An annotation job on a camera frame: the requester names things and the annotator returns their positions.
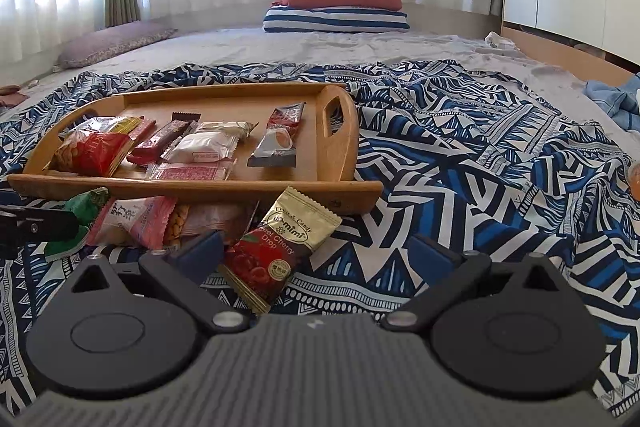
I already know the clear pink wafer packet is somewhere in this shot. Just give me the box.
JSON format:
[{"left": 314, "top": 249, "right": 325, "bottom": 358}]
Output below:
[{"left": 146, "top": 161, "right": 237, "bottom": 182}]

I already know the red brown snack bar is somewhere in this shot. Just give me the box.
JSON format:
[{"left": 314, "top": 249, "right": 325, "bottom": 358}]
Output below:
[{"left": 127, "top": 112, "right": 201, "bottom": 167}]

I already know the wooden bed frame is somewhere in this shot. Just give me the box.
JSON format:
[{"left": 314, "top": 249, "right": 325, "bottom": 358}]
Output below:
[{"left": 501, "top": 22, "right": 640, "bottom": 84}]

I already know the blue white striped pillow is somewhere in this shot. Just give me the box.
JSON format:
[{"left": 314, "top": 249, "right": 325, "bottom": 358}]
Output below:
[{"left": 263, "top": 5, "right": 411, "bottom": 34}]

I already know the pink snack packet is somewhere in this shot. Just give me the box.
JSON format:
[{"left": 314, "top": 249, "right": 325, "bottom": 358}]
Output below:
[{"left": 85, "top": 195, "right": 177, "bottom": 251}]

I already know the red gold candy packet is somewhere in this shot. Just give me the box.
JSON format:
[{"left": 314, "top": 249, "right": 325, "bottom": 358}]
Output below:
[{"left": 219, "top": 186, "right": 344, "bottom": 316}]

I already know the small red snack packet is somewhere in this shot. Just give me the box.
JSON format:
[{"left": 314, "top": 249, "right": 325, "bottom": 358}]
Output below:
[{"left": 130, "top": 119, "right": 158, "bottom": 148}]

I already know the green snack packet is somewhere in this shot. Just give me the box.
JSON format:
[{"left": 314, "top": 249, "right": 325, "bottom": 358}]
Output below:
[{"left": 44, "top": 187, "right": 110, "bottom": 262}]

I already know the peanut snack packet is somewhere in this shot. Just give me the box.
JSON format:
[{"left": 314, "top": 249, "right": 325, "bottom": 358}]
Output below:
[{"left": 164, "top": 205, "right": 192, "bottom": 249}]

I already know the clear white cake packet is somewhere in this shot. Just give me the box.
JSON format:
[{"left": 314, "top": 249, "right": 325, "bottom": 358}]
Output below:
[{"left": 162, "top": 131, "right": 236, "bottom": 164}]

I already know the light blue cloth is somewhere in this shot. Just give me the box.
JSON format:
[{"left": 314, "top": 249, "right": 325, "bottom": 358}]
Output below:
[{"left": 584, "top": 74, "right": 640, "bottom": 131}]

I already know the brown snack packet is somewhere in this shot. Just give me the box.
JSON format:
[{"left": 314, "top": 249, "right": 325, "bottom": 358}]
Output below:
[{"left": 177, "top": 204, "right": 257, "bottom": 244}]

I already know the red nut snack packet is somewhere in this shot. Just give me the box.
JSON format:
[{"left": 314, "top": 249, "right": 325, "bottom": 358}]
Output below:
[{"left": 52, "top": 130, "right": 134, "bottom": 178}]

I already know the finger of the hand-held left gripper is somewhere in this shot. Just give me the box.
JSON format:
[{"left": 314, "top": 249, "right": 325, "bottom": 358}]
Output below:
[{"left": 21, "top": 208, "right": 79, "bottom": 242}]

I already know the brown cloth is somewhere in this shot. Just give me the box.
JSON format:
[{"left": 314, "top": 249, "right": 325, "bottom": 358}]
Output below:
[{"left": 0, "top": 85, "right": 29, "bottom": 108}]

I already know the white crumpled tissue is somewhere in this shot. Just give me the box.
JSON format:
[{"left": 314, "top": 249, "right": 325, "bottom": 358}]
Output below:
[{"left": 484, "top": 31, "right": 516, "bottom": 49}]

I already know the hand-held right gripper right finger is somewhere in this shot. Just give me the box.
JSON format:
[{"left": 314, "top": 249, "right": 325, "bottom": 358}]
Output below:
[{"left": 380, "top": 234, "right": 568, "bottom": 335}]

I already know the wooden tray with handles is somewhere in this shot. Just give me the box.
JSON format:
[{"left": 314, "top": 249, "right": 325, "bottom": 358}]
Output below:
[{"left": 7, "top": 82, "right": 384, "bottom": 216}]

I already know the blue white patterned blanket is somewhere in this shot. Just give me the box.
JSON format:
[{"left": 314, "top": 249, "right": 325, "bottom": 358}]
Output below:
[{"left": 0, "top": 59, "right": 640, "bottom": 419}]

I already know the red grey drink sachet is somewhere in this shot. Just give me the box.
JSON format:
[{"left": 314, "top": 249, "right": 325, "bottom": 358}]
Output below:
[{"left": 247, "top": 101, "right": 306, "bottom": 169}]

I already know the cream biscuit packet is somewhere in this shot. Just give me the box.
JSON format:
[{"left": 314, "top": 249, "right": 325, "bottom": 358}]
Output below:
[{"left": 194, "top": 120, "right": 259, "bottom": 141}]

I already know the purple floral pillow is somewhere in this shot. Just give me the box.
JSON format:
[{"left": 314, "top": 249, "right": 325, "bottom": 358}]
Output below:
[{"left": 55, "top": 22, "right": 179, "bottom": 70}]

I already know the grey bed sheet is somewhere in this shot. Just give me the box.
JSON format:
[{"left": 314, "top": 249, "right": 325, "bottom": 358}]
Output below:
[{"left": 0, "top": 24, "right": 640, "bottom": 138}]

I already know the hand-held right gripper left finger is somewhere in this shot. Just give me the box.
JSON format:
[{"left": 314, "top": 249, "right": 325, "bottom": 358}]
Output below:
[{"left": 71, "top": 230, "right": 252, "bottom": 335}]

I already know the yellow snack packet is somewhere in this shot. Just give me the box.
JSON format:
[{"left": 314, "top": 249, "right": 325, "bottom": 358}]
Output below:
[{"left": 66, "top": 116, "right": 144, "bottom": 144}]

